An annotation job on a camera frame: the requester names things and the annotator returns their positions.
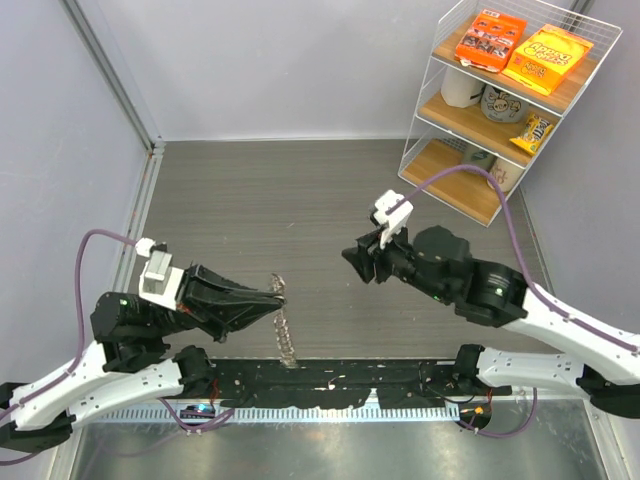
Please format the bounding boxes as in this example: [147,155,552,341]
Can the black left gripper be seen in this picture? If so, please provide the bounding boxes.
[150,257,286,341]

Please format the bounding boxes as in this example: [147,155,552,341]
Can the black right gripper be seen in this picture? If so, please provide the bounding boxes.
[343,218,451,302]

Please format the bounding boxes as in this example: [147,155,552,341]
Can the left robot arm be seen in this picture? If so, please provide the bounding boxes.
[1,265,286,454]

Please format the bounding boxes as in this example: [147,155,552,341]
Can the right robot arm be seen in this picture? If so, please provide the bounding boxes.
[341,226,639,419]

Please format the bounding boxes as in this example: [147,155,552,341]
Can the grey-green mug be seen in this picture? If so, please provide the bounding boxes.
[461,144,497,175]

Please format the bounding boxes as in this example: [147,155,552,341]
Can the white mug red writing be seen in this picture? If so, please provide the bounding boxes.
[489,157,525,194]

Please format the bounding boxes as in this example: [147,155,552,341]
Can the white paper roll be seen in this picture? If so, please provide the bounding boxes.
[440,67,485,108]

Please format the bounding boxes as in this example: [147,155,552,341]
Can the grey cartoon mug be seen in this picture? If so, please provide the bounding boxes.
[480,84,530,123]

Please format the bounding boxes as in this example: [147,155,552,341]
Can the yellow candy packet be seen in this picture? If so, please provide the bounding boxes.
[509,113,555,156]

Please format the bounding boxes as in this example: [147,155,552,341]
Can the orange snack box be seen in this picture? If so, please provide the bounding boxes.
[454,9,527,73]

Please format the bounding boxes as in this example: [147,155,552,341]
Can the yellow snack bag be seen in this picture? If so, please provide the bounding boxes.
[502,24,594,96]

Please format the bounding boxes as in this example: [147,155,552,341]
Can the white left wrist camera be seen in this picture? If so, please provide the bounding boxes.
[135,238,184,311]

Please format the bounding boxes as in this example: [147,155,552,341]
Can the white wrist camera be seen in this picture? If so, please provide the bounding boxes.
[135,238,184,311]
[370,190,414,250]

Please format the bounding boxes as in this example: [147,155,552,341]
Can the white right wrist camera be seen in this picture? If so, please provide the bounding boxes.
[370,190,414,250]

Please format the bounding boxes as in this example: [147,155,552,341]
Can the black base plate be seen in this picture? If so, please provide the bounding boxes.
[181,359,512,410]

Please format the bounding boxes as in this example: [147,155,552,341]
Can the white slotted cable duct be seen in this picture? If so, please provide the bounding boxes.
[91,402,460,425]

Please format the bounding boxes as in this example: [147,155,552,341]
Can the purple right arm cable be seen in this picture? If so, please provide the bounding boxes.
[399,164,640,356]

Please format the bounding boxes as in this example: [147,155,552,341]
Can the white wire shelf rack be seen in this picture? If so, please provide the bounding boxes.
[397,0,624,228]

